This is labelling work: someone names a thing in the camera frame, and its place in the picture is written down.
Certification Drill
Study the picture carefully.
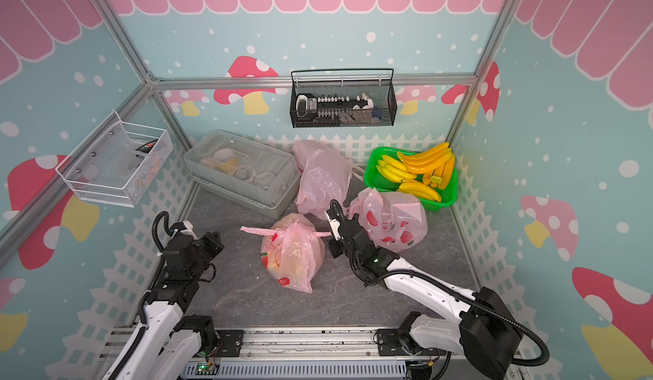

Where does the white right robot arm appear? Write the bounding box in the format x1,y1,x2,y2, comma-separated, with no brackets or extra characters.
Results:
326,200,550,379

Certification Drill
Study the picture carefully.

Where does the green plastic basket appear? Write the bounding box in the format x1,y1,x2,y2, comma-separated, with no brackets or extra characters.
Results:
363,143,457,211

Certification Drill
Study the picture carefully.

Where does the pink plastic bag back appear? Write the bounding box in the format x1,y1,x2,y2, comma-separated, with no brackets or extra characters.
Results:
293,140,363,220

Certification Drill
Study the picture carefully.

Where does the yellow banana bunch in basket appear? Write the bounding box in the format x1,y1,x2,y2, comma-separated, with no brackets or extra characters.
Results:
376,155,442,203

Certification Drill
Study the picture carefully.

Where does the pink plastic bag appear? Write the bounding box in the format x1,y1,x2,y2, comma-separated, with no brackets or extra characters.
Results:
241,213,331,293
293,140,363,220
348,188,428,254

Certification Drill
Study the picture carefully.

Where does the white wire mesh basket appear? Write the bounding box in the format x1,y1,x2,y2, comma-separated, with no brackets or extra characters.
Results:
55,113,173,208

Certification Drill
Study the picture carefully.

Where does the orange banana bunch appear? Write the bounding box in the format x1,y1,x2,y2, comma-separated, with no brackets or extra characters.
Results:
397,142,456,190

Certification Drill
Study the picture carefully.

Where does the black wire mesh basket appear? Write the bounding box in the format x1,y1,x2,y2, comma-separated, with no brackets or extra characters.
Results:
289,68,397,128

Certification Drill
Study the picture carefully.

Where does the pink plastic bag front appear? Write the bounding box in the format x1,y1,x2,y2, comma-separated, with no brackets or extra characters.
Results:
241,213,331,293

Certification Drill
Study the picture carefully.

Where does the metal base rail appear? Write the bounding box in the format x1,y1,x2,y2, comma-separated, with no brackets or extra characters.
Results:
119,327,482,379

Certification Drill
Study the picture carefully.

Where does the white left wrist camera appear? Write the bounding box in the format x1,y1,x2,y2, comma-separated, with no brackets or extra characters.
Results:
170,220,198,240

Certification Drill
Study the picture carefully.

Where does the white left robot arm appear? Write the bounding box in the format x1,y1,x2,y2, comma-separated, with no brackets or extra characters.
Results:
103,211,224,379

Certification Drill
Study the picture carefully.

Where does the clear lidded storage box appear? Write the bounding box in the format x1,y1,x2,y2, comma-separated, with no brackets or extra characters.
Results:
184,130,300,219

